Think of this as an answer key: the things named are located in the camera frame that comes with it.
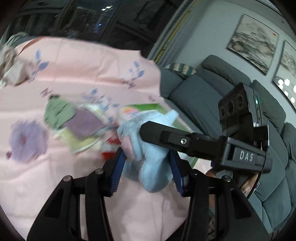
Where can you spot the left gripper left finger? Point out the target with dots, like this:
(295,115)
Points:
(112,173)

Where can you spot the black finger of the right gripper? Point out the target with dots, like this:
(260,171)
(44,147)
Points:
(192,144)

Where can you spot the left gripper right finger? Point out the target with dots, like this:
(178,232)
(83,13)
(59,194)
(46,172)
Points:
(181,171)

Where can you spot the red white knitted sock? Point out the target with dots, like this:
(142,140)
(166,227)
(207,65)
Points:
(109,148)

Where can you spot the light blue plush toy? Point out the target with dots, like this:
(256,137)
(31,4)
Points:
(146,163)

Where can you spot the cream yellow towel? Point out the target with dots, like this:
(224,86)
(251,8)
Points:
(77,145)

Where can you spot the purple knitted cloth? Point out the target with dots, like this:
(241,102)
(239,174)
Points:
(84,124)

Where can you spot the green cardboard box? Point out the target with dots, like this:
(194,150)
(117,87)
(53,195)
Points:
(182,122)

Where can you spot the grey fabric sofa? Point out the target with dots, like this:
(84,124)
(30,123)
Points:
(216,99)

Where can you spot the pink lidded plastic jar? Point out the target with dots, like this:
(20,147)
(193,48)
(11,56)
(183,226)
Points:
(126,113)

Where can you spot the striped throw pillow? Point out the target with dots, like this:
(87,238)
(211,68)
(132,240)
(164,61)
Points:
(181,69)

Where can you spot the green knitted cloth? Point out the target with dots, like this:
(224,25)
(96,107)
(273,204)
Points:
(58,112)

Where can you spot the pink floral tablecloth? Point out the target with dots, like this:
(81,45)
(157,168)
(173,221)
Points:
(33,162)

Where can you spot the right framed painting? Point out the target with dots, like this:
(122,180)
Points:
(285,76)

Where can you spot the framed painting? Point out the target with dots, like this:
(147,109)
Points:
(285,76)
(255,42)

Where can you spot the grey curtain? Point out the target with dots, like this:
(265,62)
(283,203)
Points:
(177,32)

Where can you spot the left framed painting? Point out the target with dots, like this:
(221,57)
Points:
(255,42)

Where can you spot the crumpled beige cloth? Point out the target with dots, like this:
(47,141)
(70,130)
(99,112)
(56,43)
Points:
(14,71)

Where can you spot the black camera box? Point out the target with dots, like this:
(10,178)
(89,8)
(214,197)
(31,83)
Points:
(240,113)

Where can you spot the dark window frame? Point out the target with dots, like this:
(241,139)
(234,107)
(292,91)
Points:
(129,25)

